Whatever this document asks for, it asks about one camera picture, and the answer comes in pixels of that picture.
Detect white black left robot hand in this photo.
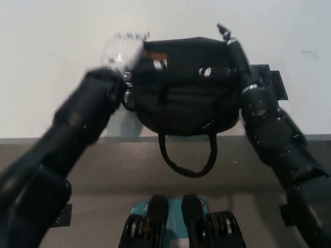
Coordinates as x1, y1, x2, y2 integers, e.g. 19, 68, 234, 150
101, 30, 169, 76

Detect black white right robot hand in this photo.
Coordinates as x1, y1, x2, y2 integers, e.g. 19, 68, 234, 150
198, 23, 280, 120

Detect black soft travel bag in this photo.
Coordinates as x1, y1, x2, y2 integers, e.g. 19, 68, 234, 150
121, 37, 244, 178

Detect black robot body teal tops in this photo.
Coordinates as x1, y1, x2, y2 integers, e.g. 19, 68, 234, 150
118, 194, 246, 248

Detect black tape patch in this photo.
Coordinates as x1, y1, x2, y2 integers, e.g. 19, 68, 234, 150
250, 64, 289, 101

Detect black floor mounting plate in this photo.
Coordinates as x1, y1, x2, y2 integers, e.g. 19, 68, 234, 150
49, 203, 73, 228

